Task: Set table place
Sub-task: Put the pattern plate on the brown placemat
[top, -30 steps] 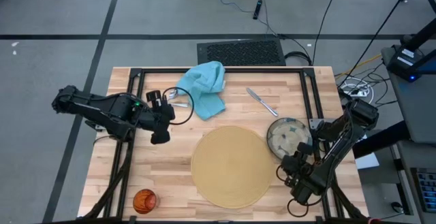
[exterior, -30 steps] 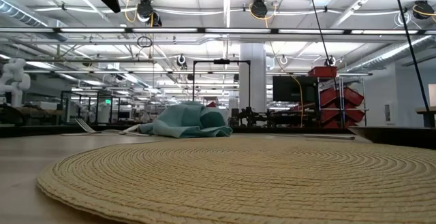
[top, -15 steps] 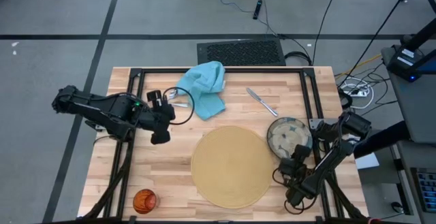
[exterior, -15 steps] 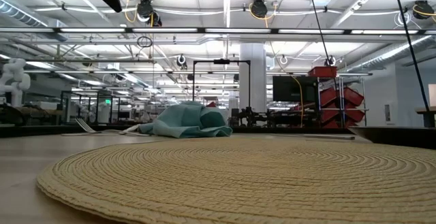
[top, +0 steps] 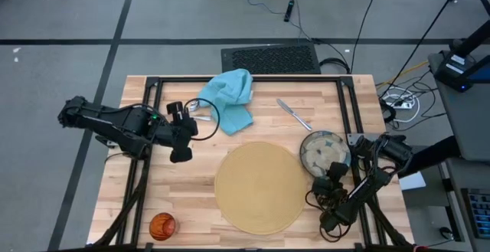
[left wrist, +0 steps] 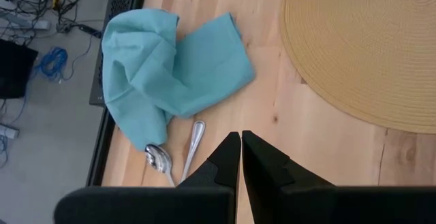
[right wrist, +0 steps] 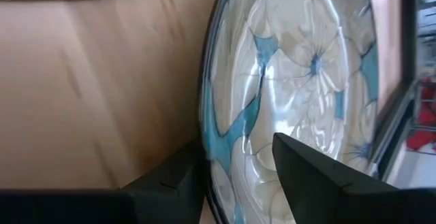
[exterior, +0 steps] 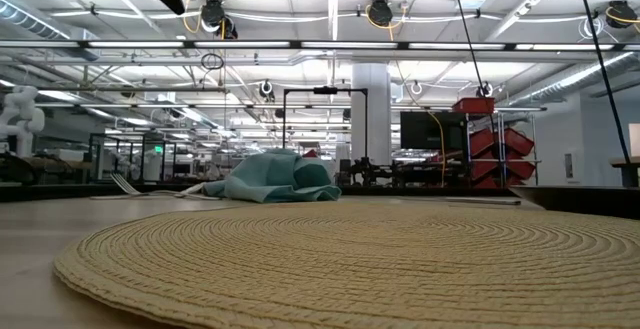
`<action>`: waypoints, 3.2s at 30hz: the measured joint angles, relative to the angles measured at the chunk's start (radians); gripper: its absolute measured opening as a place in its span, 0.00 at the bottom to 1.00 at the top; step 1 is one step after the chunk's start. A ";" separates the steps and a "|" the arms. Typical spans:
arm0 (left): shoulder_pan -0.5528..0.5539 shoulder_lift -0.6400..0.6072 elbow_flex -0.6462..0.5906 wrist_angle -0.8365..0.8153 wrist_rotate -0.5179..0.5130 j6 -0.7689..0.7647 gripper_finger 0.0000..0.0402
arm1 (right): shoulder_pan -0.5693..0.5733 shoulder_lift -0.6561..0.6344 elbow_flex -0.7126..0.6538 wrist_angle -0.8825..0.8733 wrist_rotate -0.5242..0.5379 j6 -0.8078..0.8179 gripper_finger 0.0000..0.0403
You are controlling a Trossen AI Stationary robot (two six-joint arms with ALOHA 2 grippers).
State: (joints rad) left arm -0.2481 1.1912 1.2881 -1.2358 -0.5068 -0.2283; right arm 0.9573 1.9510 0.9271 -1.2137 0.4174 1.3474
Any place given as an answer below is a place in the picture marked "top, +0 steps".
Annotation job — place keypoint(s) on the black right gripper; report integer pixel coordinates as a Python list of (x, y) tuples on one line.
[(329, 220)]

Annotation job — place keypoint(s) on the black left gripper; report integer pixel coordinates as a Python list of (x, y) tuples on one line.
[(181, 154)]

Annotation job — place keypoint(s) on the patterned ceramic bowl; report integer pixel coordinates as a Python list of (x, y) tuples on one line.
[(319, 150)]

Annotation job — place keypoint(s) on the orange translucent plastic cup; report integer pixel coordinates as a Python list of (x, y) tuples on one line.
[(162, 227)]

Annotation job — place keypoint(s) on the round woven tan placemat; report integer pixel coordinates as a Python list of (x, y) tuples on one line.
[(260, 188)]

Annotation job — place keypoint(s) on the teal cloth napkin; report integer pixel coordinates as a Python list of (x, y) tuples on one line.
[(229, 95)]

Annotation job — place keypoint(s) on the silver metal table knife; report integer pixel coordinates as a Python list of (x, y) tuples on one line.
[(293, 113)]

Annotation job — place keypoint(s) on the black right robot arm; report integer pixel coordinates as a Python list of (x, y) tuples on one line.
[(367, 187)]

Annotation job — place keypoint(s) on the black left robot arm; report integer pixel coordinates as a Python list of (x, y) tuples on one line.
[(115, 123)]

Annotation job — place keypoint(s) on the white paper sheet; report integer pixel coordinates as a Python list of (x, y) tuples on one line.
[(413, 181)]

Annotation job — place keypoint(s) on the black stand leg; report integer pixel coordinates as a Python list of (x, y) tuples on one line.
[(474, 37), (432, 154)]

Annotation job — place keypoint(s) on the black keyboard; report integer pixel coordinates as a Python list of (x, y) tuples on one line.
[(480, 213)]

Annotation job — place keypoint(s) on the grey desk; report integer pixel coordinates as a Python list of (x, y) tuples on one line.
[(471, 129)]

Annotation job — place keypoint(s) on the black power strip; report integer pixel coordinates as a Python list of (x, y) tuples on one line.
[(289, 11)]

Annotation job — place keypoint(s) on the black device with blue light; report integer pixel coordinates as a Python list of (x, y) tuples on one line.
[(446, 76)]

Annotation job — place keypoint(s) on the black aluminium table frame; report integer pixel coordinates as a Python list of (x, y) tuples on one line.
[(249, 79)]

